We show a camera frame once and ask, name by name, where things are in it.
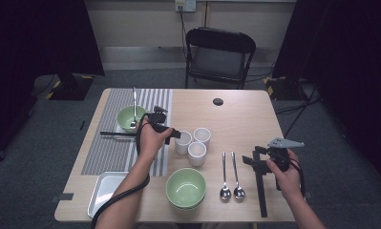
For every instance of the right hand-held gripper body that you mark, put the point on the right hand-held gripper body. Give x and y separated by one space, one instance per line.
279 157

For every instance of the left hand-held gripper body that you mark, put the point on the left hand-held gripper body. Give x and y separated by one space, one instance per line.
158 119

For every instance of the white cup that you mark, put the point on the white cup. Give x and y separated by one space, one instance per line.
183 144
202 135
197 156

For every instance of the metal spoon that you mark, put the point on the metal spoon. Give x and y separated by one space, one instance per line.
134 123
239 192
225 193

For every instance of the row of black chopsticks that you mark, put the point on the row of black chopsticks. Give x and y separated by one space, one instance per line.
263 197

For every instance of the green bowl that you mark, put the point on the green bowl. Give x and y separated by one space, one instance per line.
185 209
126 116
185 187

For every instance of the single black chopstick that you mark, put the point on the single black chopstick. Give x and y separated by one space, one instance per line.
108 135
108 132

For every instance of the person's left hand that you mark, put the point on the person's left hand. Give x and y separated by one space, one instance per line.
151 148

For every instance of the person's right hand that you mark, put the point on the person's right hand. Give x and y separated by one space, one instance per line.
290 184

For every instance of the grey tape strip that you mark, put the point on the grey tape strip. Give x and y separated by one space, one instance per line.
62 197
308 194

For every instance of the grey striped placemat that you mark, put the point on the grey striped placemat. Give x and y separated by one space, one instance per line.
108 152

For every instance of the black stand base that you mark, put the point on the black stand base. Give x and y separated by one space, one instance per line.
70 90
286 90

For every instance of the small black floor object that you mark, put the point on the small black floor object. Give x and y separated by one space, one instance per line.
82 125

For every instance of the black folding chair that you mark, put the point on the black folding chair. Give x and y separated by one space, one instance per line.
220 39

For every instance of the black curtain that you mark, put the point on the black curtain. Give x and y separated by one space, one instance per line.
353 63
35 38

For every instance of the wall conduit pipe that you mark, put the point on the wall conduit pipe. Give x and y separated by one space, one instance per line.
205 14

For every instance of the wall power outlet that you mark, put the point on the wall power outlet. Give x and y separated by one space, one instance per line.
189 5

